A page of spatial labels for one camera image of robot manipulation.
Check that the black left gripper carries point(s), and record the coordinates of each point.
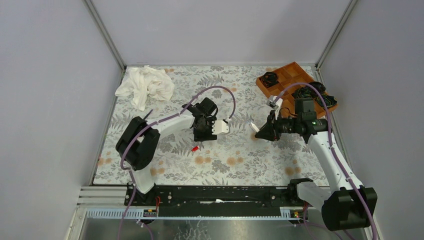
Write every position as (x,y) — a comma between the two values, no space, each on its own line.
(207,136)

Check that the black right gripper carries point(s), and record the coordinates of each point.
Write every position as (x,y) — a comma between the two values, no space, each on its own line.
(270,130)

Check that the white pen orange cap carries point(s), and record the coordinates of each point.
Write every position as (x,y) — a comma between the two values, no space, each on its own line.
(254,127)

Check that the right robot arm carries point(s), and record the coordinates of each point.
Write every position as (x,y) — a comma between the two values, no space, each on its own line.
(348,204)

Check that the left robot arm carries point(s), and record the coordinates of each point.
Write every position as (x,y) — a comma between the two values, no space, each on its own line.
(139,141)

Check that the black pen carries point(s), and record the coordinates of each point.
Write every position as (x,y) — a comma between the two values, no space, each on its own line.
(147,115)

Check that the floral patterned mat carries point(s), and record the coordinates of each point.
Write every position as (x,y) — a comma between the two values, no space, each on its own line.
(236,158)

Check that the orange compartment tray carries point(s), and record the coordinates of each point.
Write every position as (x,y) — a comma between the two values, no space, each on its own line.
(296,84)

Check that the white crumpled cloth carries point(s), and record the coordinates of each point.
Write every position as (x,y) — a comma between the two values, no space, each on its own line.
(145,82)

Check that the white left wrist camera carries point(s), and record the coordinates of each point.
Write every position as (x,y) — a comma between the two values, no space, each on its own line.
(220,127)

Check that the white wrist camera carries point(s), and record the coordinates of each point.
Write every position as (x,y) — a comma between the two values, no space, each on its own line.
(275,103)
(220,127)

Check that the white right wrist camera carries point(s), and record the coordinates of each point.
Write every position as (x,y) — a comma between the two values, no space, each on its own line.
(275,103)

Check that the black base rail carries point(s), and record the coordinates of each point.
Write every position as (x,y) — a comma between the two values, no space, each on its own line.
(214,201)

